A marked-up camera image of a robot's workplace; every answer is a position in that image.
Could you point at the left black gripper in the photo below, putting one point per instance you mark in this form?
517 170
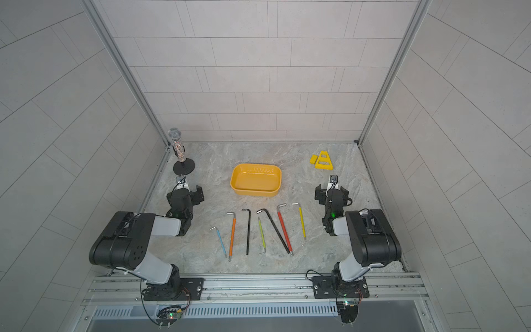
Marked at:
195 196

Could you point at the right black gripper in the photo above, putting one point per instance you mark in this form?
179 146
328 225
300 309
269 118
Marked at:
324 194

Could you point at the yellow hex key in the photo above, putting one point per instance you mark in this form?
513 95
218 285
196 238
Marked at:
303 228

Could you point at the red hex key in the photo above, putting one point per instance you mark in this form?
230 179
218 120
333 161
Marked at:
285 233

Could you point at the green hex key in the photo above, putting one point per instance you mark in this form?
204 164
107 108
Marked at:
262 236

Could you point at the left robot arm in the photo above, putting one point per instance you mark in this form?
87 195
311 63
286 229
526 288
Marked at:
123 245

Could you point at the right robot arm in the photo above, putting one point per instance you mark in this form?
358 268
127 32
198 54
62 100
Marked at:
373 241

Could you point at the blue hex key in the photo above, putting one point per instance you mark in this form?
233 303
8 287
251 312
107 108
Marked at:
220 240

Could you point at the orange hex key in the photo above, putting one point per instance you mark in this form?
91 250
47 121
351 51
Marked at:
232 239

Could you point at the black thin hex key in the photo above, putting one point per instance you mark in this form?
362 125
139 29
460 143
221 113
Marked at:
248 230

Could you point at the yellow plastic storage box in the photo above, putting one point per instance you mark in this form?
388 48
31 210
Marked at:
256 180

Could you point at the yellow triangular holder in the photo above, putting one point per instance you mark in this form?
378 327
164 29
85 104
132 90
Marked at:
323 161

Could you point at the small yellow block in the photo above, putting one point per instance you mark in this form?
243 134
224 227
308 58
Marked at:
313 159

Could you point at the right circuit board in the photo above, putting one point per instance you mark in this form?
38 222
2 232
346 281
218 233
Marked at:
348 311

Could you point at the circuit board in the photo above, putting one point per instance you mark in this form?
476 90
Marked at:
168 316
348 311

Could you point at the left circuit board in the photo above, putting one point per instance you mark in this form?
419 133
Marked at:
168 316

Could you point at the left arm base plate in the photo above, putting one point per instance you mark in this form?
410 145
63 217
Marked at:
188 289

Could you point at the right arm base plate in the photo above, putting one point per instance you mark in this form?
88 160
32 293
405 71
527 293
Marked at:
328 287

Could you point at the aluminium mounting rail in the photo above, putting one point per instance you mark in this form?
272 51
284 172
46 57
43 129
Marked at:
276 288

